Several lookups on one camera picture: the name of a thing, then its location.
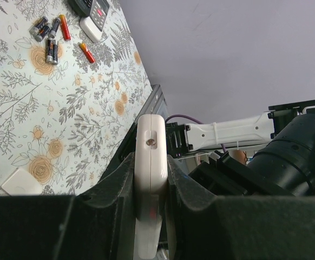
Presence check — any white grey AC remote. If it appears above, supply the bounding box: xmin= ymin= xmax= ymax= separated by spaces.
xmin=80 ymin=0 xmax=110 ymax=43

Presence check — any red orange battery lower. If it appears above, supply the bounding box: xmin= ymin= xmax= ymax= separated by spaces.
xmin=79 ymin=43 xmax=95 ymax=63

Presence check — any red orange battery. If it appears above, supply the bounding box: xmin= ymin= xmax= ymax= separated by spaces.
xmin=59 ymin=14 xmax=71 ymax=41
xmin=79 ymin=43 xmax=95 ymax=63

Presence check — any white remote control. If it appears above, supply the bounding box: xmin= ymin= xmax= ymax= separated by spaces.
xmin=134 ymin=114 xmax=168 ymax=259

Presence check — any black battery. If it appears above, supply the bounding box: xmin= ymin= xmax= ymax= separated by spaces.
xmin=49 ymin=17 xmax=61 ymax=38
xmin=34 ymin=23 xmax=52 ymax=42
xmin=29 ymin=16 xmax=48 ymax=36

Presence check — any metal corner rail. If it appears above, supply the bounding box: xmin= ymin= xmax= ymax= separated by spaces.
xmin=134 ymin=84 xmax=169 ymax=124

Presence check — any white battery cover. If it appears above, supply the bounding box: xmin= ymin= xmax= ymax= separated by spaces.
xmin=1 ymin=168 xmax=43 ymax=196

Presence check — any red orange battery upper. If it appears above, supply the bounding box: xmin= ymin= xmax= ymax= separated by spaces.
xmin=59 ymin=14 xmax=71 ymax=41

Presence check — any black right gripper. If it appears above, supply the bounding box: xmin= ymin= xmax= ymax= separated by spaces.
xmin=189 ymin=114 xmax=315 ymax=196

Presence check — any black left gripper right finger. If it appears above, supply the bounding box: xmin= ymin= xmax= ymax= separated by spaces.
xmin=167 ymin=158 xmax=315 ymax=259

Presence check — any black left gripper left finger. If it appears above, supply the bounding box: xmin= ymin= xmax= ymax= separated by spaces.
xmin=0 ymin=154 xmax=136 ymax=259

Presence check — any black TV remote control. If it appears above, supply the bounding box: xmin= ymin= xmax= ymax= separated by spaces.
xmin=67 ymin=0 xmax=93 ymax=17

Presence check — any black battery single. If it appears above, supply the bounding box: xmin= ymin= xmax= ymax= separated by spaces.
xmin=45 ymin=38 xmax=58 ymax=65

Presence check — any black battery top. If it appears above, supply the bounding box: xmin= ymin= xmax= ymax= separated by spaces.
xmin=29 ymin=16 xmax=48 ymax=36

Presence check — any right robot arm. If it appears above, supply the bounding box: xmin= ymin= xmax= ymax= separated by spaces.
xmin=166 ymin=101 xmax=315 ymax=196

